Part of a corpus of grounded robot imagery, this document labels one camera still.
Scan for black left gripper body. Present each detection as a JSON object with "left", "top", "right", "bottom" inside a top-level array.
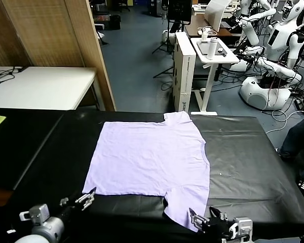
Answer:
[{"left": 56, "top": 202, "right": 85, "bottom": 222}]

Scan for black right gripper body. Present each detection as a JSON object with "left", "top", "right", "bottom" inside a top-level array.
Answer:
[{"left": 204, "top": 215, "right": 234, "bottom": 238}]

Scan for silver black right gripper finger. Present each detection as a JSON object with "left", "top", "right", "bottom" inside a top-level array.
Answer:
[
  {"left": 188, "top": 208, "right": 206, "bottom": 233},
  {"left": 209, "top": 207, "right": 228, "bottom": 221}
]

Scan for lavender t-shirt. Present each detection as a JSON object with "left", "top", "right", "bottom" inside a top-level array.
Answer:
[{"left": 81, "top": 111, "right": 210, "bottom": 233}]

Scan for black plastic table cover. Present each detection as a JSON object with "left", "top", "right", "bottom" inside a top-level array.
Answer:
[{"left": 5, "top": 110, "right": 304, "bottom": 243}]

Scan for black side table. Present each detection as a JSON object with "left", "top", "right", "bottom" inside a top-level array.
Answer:
[{"left": 0, "top": 107, "right": 65, "bottom": 191}]

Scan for dark shoe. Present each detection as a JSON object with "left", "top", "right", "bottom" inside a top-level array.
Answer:
[{"left": 276, "top": 148, "right": 293, "bottom": 162}]

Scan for person leg blue jeans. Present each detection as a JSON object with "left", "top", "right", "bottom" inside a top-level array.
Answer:
[{"left": 278, "top": 104, "right": 304, "bottom": 178}]

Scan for white rectangular table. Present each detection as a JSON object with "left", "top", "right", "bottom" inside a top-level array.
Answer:
[{"left": 0, "top": 66, "right": 100, "bottom": 111}]

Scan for black power strip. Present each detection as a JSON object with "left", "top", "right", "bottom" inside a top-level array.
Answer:
[{"left": 295, "top": 98, "right": 304, "bottom": 116}]

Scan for tall white cardboard box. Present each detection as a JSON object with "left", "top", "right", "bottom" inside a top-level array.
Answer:
[{"left": 172, "top": 31, "right": 196, "bottom": 114}]

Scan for black floor tripod legs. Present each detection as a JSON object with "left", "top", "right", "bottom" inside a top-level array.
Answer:
[{"left": 153, "top": 66, "right": 174, "bottom": 78}]

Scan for white standing desk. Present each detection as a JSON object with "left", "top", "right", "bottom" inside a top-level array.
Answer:
[{"left": 189, "top": 37, "right": 240, "bottom": 116}]

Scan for white water bottle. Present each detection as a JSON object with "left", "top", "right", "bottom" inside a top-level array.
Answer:
[{"left": 207, "top": 36, "right": 218, "bottom": 60}]

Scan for wooden folding screen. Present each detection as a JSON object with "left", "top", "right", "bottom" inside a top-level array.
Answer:
[{"left": 0, "top": 0, "right": 117, "bottom": 112}]

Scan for black bin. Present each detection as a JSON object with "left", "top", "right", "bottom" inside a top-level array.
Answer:
[{"left": 108, "top": 14, "right": 121, "bottom": 30}]

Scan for black crate red print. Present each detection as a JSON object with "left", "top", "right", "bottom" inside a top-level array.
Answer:
[{"left": 93, "top": 14, "right": 110, "bottom": 25}]

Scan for white humanoid robot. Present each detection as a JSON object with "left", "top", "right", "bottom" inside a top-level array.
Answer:
[{"left": 238, "top": 0, "right": 304, "bottom": 111}]

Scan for black monitor stand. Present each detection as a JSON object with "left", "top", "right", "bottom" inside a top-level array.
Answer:
[{"left": 151, "top": 21, "right": 177, "bottom": 55}]

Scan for brown wooden desk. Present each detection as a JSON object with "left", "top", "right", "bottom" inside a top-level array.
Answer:
[{"left": 184, "top": 14, "right": 243, "bottom": 38}]

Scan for white curved panel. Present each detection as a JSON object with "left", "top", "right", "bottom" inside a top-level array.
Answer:
[{"left": 204, "top": 0, "right": 233, "bottom": 33}]

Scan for black monitor screen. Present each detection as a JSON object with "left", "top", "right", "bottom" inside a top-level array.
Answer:
[{"left": 167, "top": 0, "right": 193, "bottom": 25}]

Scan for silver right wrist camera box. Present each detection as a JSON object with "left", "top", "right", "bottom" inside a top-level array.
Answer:
[{"left": 229, "top": 217, "right": 254, "bottom": 240}]

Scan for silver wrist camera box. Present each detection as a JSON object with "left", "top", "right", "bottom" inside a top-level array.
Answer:
[
  {"left": 229, "top": 217, "right": 254, "bottom": 240},
  {"left": 19, "top": 204, "right": 51, "bottom": 228}
]

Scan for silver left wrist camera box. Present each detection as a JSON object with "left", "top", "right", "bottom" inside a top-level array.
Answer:
[{"left": 19, "top": 204, "right": 51, "bottom": 228}]

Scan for white floor cable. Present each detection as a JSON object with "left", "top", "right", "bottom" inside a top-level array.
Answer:
[{"left": 265, "top": 105, "right": 304, "bottom": 134}]

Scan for black cable with adapter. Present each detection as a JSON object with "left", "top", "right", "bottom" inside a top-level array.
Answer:
[{"left": 0, "top": 65, "right": 29, "bottom": 88}]

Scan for white desk stand with cables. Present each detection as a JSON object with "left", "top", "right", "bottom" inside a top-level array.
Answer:
[{"left": 197, "top": 26, "right": 217, "bottom": 39}]

